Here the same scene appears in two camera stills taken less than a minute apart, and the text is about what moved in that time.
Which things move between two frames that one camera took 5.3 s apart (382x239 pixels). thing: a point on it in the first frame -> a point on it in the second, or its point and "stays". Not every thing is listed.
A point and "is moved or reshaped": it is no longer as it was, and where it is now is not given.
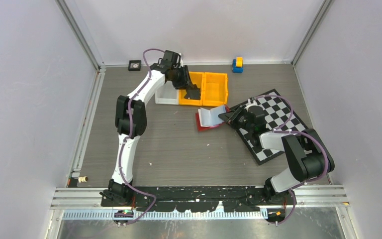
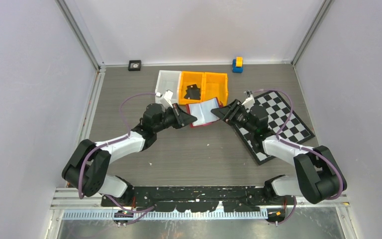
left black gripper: x=186 y=83 -> x=181 y=118
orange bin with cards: x=197 y=78 stays
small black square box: x=135 y=65 stays
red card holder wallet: x=207 y=119 is moved or reshaped
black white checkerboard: x=273 y=114 stays
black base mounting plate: x=198 y=199 stays
